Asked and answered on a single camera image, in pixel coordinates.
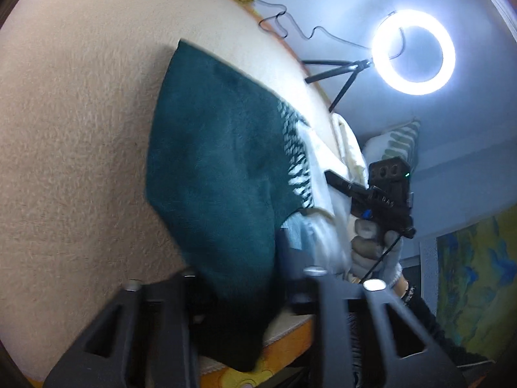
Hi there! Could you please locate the black sleeve right forearm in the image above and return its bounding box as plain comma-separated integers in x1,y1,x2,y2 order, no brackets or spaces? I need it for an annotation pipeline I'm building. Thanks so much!
394,275,493,370

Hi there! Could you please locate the green leaf patterned pillow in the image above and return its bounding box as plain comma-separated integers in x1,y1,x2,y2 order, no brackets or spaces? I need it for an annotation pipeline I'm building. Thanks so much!
362,119,421,172

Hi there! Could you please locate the folded white cloth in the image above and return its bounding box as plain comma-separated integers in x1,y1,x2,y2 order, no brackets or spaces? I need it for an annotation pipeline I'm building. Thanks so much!
331,113,368,187

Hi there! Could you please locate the yellow blue wall painting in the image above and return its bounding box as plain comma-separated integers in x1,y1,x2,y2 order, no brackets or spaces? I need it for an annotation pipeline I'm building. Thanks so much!
437,207,517,360

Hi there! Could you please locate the white ring light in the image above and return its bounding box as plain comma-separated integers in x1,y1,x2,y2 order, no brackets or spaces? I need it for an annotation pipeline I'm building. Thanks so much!
371,9,457,95

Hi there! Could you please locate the right gloved hand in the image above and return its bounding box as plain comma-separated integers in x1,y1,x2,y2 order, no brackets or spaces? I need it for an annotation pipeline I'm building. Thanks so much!
351,219,402,287

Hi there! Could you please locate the black power cable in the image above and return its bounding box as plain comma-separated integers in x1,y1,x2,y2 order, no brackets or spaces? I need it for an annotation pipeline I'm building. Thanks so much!
242,0,407,61

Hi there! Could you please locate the small black tripod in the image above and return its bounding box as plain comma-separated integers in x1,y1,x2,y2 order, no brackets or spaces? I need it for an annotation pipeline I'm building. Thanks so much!
301,59,373,113

